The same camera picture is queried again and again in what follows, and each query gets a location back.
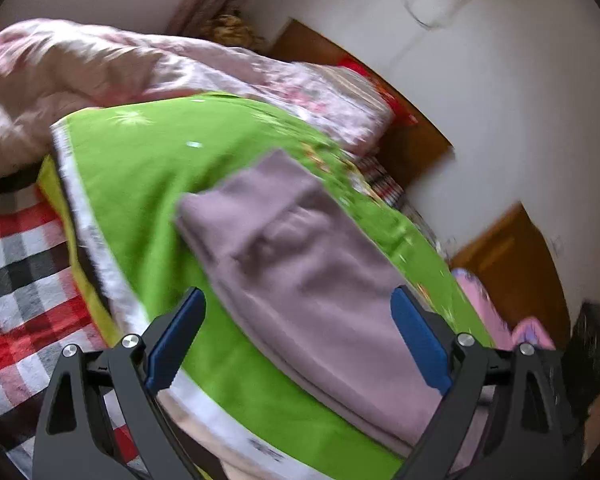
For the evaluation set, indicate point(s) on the pink bed cover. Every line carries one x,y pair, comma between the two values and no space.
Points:
529,329

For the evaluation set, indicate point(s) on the red pillow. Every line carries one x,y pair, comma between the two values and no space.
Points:
402,114

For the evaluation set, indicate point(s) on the red plaid blanket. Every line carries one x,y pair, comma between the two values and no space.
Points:
41,311

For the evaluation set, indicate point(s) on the mauve knit pants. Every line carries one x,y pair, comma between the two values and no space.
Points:
312,292

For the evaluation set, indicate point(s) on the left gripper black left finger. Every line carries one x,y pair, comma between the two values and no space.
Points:
74,438

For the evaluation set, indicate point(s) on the pink floral quilt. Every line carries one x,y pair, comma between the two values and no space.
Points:
51,68

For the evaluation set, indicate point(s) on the wooden headboard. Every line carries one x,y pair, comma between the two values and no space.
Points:
407,153
512,261

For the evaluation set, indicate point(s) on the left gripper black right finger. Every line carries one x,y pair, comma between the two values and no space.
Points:
503,414

